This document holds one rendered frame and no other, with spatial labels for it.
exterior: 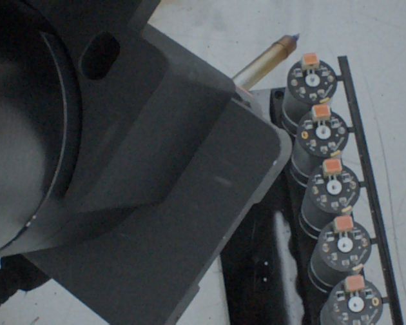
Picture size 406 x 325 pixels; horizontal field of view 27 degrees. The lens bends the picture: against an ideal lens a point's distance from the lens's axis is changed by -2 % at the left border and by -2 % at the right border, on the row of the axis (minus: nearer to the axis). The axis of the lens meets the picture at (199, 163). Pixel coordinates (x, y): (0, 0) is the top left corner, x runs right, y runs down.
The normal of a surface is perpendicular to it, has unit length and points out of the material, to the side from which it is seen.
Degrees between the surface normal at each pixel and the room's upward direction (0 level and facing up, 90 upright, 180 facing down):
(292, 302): 0
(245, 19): 0
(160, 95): 90
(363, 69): 0
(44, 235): 97
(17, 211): 90
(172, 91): 90
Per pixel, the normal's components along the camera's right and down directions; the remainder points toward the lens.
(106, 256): -0.29, 0.00
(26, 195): 0.83, 0.49
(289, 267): 0.00, -0.38
